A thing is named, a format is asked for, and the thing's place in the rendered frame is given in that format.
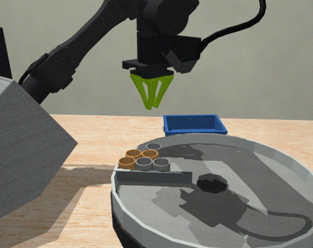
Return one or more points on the blue tray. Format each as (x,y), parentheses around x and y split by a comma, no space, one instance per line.
(183,124)

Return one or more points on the bronze bushing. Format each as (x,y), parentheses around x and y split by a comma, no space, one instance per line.
(134,152)
(127,163)
(150,154)

